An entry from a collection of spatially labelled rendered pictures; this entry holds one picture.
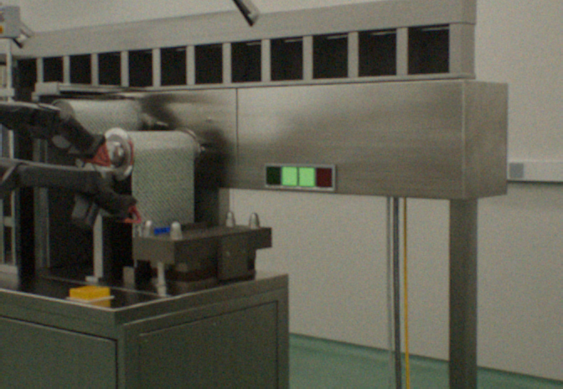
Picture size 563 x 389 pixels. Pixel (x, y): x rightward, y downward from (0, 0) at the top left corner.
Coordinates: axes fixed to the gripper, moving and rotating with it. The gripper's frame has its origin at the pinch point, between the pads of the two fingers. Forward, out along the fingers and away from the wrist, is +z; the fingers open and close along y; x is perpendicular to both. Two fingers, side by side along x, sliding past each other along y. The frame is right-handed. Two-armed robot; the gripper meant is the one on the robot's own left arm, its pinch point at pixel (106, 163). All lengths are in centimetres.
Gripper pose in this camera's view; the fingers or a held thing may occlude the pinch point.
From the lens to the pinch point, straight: 254.9
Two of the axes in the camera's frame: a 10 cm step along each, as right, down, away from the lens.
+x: 3.7, -8.1, 4.6
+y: 7.9, 0.2, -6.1
